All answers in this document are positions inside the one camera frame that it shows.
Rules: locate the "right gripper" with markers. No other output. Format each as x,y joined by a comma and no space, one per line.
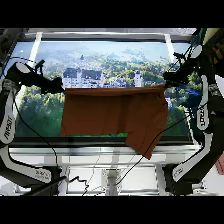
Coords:
172,79

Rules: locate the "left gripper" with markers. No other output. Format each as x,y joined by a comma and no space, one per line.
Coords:
55,86

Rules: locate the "brown shorts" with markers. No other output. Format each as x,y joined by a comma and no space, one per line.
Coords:
113,113

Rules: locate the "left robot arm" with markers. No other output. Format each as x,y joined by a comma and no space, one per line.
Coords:
8,124

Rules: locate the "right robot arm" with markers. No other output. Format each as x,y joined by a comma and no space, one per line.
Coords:
202,114

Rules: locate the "heap of clothes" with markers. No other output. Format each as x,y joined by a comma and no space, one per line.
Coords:
218,41

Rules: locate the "pink garment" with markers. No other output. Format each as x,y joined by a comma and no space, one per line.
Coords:
220,166

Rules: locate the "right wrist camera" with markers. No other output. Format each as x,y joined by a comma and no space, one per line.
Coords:
180,59

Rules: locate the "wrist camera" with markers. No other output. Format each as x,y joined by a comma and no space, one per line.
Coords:
180,59
40,65

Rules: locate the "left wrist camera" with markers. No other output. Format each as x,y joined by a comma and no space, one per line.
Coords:
40,65

